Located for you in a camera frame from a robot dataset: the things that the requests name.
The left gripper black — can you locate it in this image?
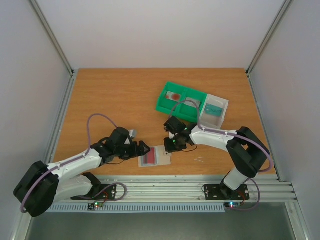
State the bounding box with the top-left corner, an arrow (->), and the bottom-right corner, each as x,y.
115,141 -> 151,161

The red credit card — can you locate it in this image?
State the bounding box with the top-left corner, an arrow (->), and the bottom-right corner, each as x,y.
142,147 -> 156,165

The beige leather card holder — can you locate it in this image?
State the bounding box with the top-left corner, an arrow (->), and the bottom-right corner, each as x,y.
138,145 -> 172,168

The teal credit card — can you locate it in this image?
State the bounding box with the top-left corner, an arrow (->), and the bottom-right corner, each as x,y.
204,104 -> 223,117

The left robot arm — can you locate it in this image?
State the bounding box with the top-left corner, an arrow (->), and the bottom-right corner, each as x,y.
13,127 -> 151,217

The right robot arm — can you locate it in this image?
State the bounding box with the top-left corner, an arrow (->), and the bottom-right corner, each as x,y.
164,116 -> 270,200

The grey card in bin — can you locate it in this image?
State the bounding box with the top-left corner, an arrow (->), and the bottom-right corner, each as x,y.
184,97 -> 201,108

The card with red circles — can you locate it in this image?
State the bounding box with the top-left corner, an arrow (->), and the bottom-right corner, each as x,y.
165,91 -> 181,102

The green two-compartment bin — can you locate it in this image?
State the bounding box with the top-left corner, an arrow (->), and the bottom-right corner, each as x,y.
154,81 -> 209,124

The white translucent bin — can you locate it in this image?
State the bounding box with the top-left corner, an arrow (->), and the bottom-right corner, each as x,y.
199,94 -> 229,129

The left small circuit board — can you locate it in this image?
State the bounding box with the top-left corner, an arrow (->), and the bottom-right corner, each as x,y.
87,202 -> 104,211

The small circuit board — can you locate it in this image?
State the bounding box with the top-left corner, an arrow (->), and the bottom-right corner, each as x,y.
87,202 -> 104,211
224,201 -> 244,209

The right small circuit board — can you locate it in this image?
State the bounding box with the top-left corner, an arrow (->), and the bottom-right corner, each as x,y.
224,201 -> 244,209

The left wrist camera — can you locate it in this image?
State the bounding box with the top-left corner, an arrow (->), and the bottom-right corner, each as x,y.
129,129 -> 137,140

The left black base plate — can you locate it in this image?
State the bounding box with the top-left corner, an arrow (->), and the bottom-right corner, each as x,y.
71,184 -> 117,201

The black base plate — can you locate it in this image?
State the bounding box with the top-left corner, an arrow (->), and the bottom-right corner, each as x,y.
71,184 -> 117,201
201,184 -> 250,201

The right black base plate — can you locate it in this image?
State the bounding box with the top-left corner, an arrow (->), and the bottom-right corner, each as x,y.
201,184 -> 250,201

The slotted grey cable duct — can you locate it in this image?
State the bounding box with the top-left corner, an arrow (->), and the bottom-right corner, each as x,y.
47,202 -> 225,214

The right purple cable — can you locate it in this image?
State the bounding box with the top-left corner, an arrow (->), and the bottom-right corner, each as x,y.
168,99 -> 273,173

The purple cable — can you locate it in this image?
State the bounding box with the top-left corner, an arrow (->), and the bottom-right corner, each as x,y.
19,113 -> 118,213
168,99 -> 273,173

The aluminium front rail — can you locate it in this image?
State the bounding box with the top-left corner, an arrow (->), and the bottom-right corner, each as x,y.
97,174 -> 298,203

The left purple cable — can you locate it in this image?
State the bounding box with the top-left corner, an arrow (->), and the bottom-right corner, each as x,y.
19,113 -> 118,213

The right aluminium frame post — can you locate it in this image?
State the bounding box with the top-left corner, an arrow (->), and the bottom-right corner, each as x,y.
245,0 -> 294,78

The aluminium frame post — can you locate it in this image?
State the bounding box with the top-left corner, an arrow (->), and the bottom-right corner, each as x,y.
245,0 -> 294,78
28,0 -> 74,77

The left aluminium frame post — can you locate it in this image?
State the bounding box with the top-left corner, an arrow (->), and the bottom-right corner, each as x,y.
28,0 -> 74,77

